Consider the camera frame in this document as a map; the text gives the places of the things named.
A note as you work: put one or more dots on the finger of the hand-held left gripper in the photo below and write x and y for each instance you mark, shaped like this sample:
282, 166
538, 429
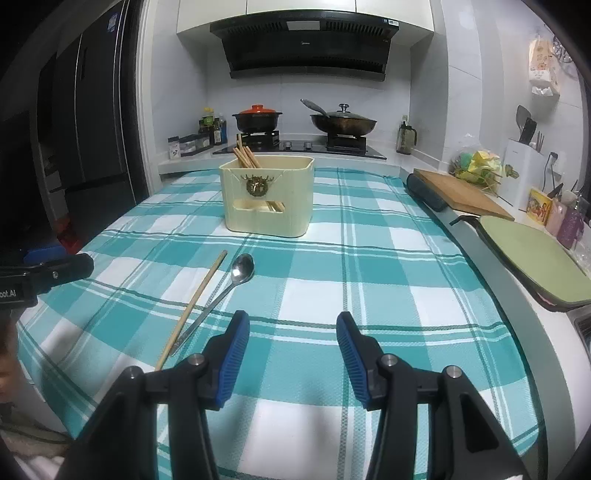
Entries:
69, 270
44, 255

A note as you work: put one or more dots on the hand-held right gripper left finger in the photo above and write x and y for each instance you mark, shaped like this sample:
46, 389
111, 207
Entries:
233, 364

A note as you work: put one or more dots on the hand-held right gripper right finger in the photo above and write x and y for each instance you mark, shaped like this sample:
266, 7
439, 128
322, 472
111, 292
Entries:
353, 364

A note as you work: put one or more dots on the long wooden chopstick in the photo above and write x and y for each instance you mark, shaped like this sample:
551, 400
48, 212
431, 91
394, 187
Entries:
194, 304

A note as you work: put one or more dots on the small steel spoon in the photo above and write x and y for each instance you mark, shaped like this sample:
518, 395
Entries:
243, 268

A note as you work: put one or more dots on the cream utensil holder box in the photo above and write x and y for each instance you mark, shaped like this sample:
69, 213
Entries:
295, 203

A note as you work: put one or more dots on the bundle of wooden chopsticks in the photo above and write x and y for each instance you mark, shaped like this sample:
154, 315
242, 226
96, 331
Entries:
247, 157

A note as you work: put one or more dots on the person's left hand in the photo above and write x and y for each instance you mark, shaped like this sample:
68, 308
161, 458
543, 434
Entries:
7, 364

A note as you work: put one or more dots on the red container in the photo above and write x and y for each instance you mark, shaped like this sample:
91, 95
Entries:
71, 233

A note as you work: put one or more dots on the teal checked tablecloth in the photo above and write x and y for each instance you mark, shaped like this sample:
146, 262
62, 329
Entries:
369, 277

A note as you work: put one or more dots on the dark refrigerator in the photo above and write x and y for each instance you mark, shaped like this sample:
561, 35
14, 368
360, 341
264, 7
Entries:
101, 115

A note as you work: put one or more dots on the small white jar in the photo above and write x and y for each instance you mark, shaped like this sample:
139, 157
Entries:
174, 148

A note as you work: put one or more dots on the person's clothing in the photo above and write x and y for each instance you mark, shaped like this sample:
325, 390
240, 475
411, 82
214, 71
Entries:
32, 457

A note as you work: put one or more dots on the black spice rack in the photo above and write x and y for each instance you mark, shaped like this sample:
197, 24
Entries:
194, 145

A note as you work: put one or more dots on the dark sauce bottle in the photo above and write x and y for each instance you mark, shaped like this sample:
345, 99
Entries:
217, 134

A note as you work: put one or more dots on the yellow cap oil bottle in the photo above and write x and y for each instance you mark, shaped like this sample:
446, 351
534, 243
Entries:
207, 122

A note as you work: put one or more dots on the wooden cutting board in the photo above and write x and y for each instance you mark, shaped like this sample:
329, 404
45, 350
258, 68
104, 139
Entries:
466, 196

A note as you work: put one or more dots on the green board with black rim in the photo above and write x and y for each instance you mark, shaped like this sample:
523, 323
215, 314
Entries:
531, 258

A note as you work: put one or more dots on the black gas stove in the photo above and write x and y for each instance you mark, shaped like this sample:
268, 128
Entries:
300, 146

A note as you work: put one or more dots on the glass jug with dark lid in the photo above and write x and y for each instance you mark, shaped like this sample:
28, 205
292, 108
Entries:
406, 138

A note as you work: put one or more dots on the bag of produce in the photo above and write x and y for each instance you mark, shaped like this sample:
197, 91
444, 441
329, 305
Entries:
480, 166

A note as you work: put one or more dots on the black clay pot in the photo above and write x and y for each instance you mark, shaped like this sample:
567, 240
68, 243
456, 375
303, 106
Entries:
256, 123

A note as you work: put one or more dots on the black wok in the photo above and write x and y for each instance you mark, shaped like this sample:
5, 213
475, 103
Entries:
344, 125

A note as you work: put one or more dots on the yellow printed packet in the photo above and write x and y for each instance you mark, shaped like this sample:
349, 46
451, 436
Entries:
539, 206

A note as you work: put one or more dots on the orange pot lid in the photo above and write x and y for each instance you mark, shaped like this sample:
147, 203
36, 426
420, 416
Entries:
257, 110

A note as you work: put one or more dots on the pink bottle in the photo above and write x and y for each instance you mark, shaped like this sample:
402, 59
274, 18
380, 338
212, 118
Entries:
555, 221

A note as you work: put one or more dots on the glass wok lid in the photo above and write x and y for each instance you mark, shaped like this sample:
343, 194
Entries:
343, 113

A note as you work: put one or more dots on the white utensil box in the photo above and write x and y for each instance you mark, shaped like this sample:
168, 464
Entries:
524, 175

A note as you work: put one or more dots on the purple glitter bottle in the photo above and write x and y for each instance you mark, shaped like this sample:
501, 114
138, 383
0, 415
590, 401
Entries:
571, 228

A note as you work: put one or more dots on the black ladle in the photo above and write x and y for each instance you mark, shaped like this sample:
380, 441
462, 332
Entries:
314, 106

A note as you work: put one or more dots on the grey spatula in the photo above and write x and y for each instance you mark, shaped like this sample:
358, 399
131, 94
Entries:
522, 117

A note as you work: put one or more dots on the black range hood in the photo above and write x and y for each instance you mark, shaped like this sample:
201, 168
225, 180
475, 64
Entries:
304, 50

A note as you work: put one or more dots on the hanging printed bag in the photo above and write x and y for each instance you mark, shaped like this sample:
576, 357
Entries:
542, 64

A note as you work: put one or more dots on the white wall socket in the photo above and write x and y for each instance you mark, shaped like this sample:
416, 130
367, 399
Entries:
555, 164

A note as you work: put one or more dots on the white wall cabinet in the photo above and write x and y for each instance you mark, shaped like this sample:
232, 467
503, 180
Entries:
304, 9

